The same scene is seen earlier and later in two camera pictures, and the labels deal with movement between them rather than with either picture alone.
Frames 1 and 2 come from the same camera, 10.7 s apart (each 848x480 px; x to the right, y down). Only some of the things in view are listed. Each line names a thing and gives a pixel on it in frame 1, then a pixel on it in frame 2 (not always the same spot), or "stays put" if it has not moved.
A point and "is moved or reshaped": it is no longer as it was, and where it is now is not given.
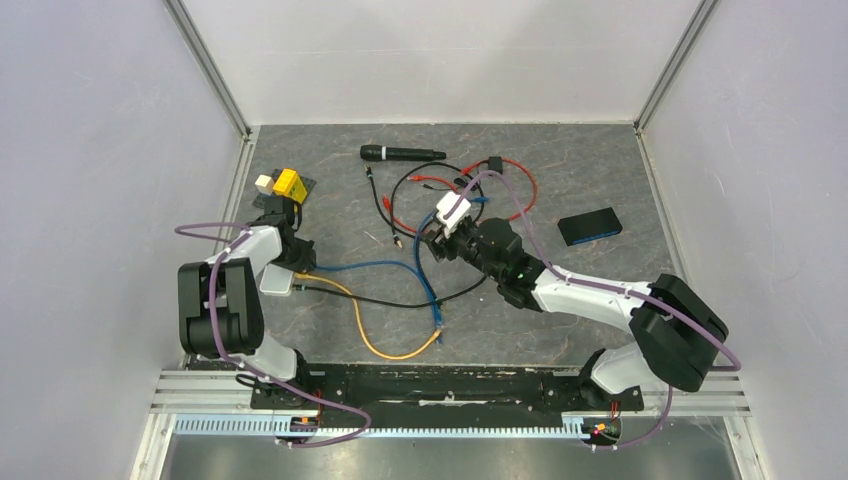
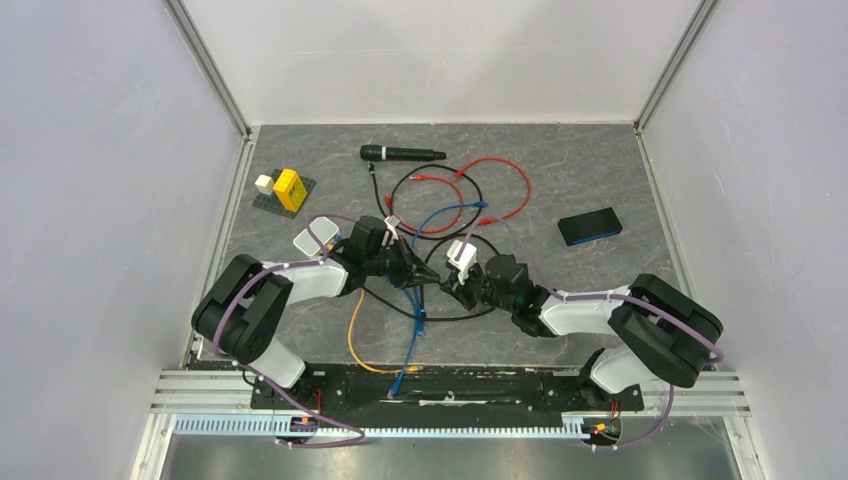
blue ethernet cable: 409,267 is moved or reshaped
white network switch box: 276,281 is moved or reshaped
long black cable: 395,302 is moved or reshaped
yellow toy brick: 290,184 stays put
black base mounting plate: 507,390 stays put
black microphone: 382,153 stays put
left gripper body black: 298,258 to 392,262
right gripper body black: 463,243 to 479,287
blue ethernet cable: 420,263 is moved or reshaped
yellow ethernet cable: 358,322 to 414,368
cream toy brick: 265,185 stays put
